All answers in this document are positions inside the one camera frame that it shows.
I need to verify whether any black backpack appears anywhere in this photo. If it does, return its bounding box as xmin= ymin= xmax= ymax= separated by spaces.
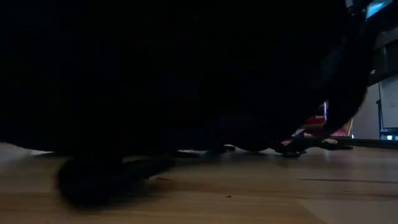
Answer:
xmin=0 ymin=0 xmax=377 ymax=209

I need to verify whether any black metal table frame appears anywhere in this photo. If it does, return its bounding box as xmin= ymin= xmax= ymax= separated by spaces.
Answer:
xmin=337 ymin=138 xmax=398 ymax=149

